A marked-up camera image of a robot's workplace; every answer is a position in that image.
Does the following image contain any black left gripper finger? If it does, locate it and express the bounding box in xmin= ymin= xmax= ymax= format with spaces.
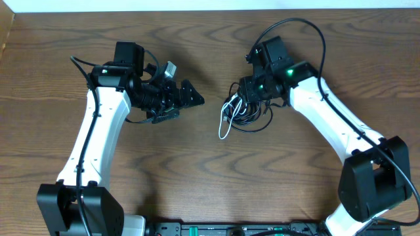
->
xmin=152 ymin=110 xmax=180 ymax=124
xmin=180 ymin=79 xmax=205 ymax=108

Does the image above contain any white usb cable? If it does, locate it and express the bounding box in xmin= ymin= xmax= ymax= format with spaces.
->
xmin=218 ymin=93 xmax=247 ymax=140

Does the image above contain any black usb cable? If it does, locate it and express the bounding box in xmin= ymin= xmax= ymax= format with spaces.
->
xmin=221 ymin=81 xmax=274 ymax=134

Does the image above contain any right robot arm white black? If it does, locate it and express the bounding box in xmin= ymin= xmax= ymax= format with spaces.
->
xmin=238 ymin=37 xmax=418 ymax=235

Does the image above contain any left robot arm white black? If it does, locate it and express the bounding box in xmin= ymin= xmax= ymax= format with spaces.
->
xmin=36 ymin=41 xmax=205 ymax=235

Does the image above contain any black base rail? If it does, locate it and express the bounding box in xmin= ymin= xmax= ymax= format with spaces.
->
xmin=144 ymin=221 xmax=402 ymax=236

